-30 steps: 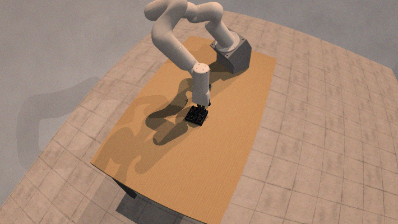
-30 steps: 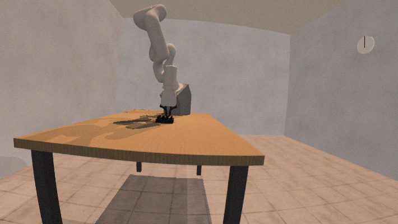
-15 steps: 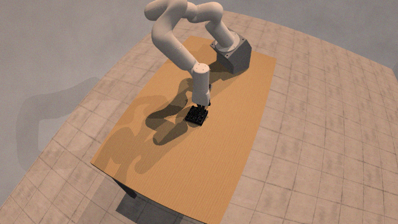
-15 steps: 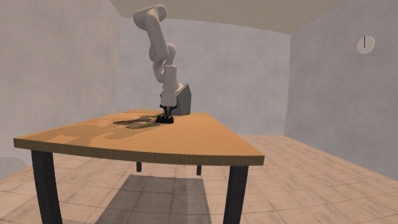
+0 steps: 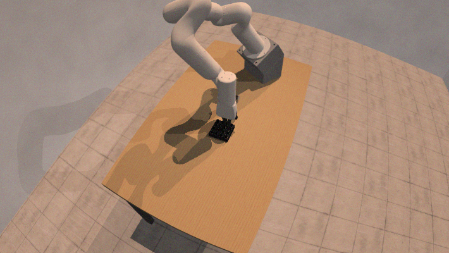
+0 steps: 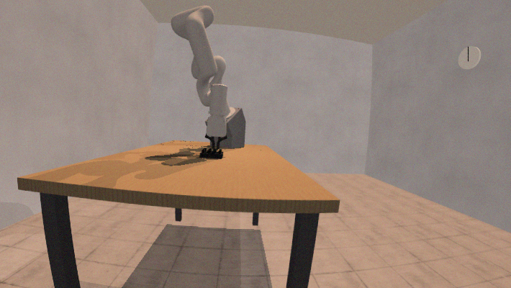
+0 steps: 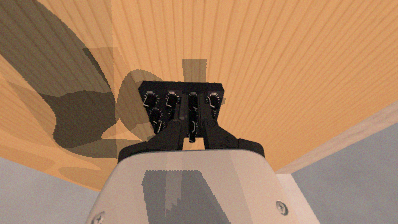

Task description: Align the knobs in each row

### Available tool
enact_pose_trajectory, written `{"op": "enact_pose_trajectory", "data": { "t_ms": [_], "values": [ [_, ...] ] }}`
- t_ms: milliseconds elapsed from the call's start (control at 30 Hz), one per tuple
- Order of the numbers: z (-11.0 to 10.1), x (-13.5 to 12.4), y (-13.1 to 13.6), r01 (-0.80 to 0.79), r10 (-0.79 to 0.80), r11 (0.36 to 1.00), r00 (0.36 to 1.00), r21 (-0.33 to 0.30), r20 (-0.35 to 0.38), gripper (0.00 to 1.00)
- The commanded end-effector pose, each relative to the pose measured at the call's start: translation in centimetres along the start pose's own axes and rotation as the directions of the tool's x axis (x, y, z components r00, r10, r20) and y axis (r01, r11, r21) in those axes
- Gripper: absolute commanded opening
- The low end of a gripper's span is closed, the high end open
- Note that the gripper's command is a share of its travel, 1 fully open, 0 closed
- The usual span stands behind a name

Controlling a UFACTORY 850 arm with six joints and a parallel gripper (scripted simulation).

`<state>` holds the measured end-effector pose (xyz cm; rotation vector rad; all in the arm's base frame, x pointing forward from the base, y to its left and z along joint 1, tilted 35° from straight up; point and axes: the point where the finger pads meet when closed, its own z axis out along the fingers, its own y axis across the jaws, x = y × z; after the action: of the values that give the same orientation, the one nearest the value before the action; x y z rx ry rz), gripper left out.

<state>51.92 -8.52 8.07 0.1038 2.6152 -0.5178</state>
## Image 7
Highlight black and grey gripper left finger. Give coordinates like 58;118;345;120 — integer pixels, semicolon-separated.
117;93;189;164

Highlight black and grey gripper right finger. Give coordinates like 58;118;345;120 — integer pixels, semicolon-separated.
197;93;265;158

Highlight black knob box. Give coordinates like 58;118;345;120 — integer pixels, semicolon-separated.
138;81;224;143

